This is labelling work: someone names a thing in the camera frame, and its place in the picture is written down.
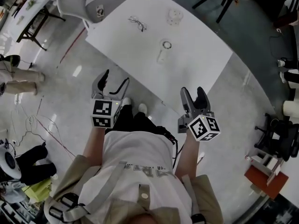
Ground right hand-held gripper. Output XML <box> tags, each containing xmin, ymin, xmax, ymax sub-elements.
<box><xmin>177</xmin><ymin>86</ymin><xmax>221</xmax><ymax>142</ymax></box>

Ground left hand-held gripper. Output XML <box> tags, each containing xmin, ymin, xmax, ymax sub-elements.
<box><xmin>90</xmin><ymin>69</ymin><xmax>130</xmax><ymax>128</ymax></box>

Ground person's right forearm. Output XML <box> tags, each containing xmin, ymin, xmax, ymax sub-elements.
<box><xmin>175</xmin><ymin>131</ymin><xmax>201</xmax><ymax>180</ymax></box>

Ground person's left forearm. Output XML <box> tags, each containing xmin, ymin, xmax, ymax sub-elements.
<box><xmin>83</xmin><ymin>125</ymin><xmax>107</xmax><ymax>166</ymax></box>

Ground person's black trousers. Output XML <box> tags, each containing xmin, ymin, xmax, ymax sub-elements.
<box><xmin>112</xmin><ymin>104</ymin><xmax>162</xmax><ymax>135</ymax></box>

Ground black hip-worn device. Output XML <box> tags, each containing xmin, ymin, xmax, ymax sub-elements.
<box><xmin>156</xmin><ymin>125</ymin><xmax>178</xmax><ymax>146</ymax></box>

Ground thin-rimmed round eyeglasses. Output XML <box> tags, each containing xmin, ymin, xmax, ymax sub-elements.
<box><xmin>128</xmin><ymin>15</ymin><xmax>148</xmax><ymax>33</ymax></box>

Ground person's white printed shirt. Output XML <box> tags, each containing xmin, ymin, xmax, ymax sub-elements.
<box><xmin>78</xmin><ymin>129</ymin><xmax>193</xmax><ymax>224</ymax></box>

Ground small white shelf rack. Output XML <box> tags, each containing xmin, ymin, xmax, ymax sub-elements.
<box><xmin>248</xmin><ymin>147</ymin><xmax>285</xmax><ymax>187</ymax></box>

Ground person's khaki vest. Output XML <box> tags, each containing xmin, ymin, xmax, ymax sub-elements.
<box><xmin>44</xmin><ymin>154</ymin><xmax>224</xmax><ymax>224</ymax></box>

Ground white grey-seated chair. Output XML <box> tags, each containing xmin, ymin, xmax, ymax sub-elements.
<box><xmin>57</xmin><ymin>0</ymin><xmax>132</xmax><ymax>30</ymax></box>

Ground black office chair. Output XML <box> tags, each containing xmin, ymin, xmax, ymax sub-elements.
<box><xmin>254</xmin><ymin>112</ymin><xmax>299</xmax><ymax>162</ymax></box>

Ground white round-legged counter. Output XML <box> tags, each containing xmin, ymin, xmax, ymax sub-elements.
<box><xmin>282</xmin><ymin>99</ymin><xmax>299</xmax><ymax>117</ymax></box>

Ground black keyboard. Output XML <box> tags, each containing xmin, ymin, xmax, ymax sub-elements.
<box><xmin>27</xmin><ymin>14</ymin><xmax>46</xmax><ymax>35</ymax></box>

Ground orange flat box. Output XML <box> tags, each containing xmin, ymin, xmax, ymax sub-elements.
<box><xmin>244</xmin><ymin>166</ymin><xmax>290</xmax><ymax>200</ymax></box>

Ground black fabric bag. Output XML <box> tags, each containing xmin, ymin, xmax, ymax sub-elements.
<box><xmin>15</xmin><ymin>143</ymin><xmax>57</xmax><ymax>185</ymax></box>

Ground white black-legged side table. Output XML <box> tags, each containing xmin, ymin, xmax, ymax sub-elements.
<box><xmin>9</xmin><ymin>0</ymin><xmax>67</xmax><ymax>52</ymax></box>

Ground oval white pod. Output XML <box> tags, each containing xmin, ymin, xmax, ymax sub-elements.
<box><xmin>0</xmin><ymin>145</ymin><xmax>22</xmax><ymax>180</ymax></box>

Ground lime green plastic crate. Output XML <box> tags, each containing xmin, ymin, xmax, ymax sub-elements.
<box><xmin>21</xmin><ymin>178</ymin><xmax>53</xmax><ymax>204</ymax></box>

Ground black harness buckle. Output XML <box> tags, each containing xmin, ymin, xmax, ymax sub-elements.
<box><xmin>48</xmin><ymin>192</ymin><xmax>80</xmax><ymax>222</ymax></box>

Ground white storage rack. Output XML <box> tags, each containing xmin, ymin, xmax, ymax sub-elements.
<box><xmin>0</xmin><ymin>199</ymin><xmax>36</xmax><ymax>224</ymax></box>

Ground black hip device cable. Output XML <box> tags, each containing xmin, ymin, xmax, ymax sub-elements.
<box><xmin>171</xmin><ymin>139</ymin><xmax>185</xmax><ymax>170</ymax></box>

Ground white floor cable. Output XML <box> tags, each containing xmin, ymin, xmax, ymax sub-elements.
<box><xmin>11</xmin><ymin>96</ymin><xmax>71</xmax><ymax>159</ymax></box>

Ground grey harness strap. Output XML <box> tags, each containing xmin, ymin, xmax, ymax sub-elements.
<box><xmin>62</xmin><ymin>162</ymin><xmax>125</xmax><ymax>222</ymax></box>
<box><xmin>181</xmin><ymin>175</ymin><xmax>199</xmax><ymax>217</ymax></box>

